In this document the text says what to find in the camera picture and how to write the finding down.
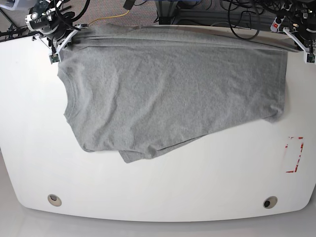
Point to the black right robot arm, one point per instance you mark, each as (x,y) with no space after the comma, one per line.
(53,20)

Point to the right table cable grommet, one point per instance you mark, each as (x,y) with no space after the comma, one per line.
(270,202)

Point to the red tape rectangle marking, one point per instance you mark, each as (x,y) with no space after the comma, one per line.
(292,154)

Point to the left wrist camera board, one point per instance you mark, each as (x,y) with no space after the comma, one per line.
(310,58)

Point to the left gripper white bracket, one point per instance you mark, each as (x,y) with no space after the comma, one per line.
(304,38)

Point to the left table cable grommet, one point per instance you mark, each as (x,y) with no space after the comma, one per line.
(54,200)

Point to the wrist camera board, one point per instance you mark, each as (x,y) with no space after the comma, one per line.
(54,58)
(310,58)

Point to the table cable grommet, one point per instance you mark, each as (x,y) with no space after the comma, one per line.
(54,200)
(270,202)

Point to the grey T-shirt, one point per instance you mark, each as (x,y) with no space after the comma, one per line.
(145,91)

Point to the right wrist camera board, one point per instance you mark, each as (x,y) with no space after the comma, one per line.
(54,58)

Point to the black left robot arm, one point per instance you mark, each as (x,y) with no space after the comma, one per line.
(302,15)

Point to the white power strip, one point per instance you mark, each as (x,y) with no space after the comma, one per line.
(285,11)

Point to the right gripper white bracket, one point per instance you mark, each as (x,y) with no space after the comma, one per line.
(55,38)

